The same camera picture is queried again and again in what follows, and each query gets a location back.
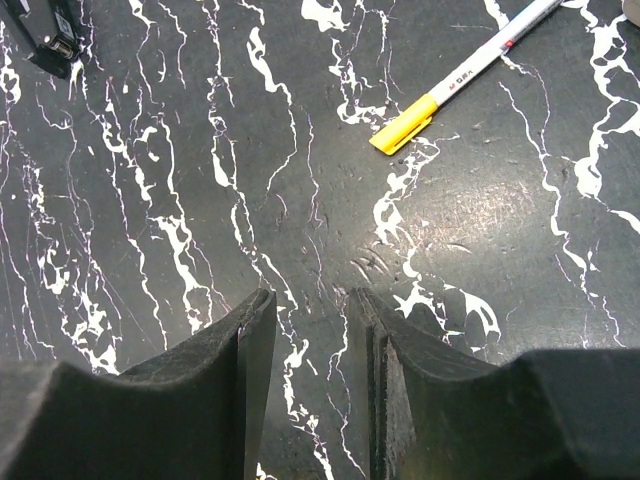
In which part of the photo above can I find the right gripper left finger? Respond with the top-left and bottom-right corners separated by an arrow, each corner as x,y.
1,289 -> 277,479

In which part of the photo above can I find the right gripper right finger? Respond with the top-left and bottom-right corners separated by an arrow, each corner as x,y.
347,288 -> 639,479

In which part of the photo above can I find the black stapler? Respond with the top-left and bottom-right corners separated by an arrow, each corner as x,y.
1,0 -> 80,80

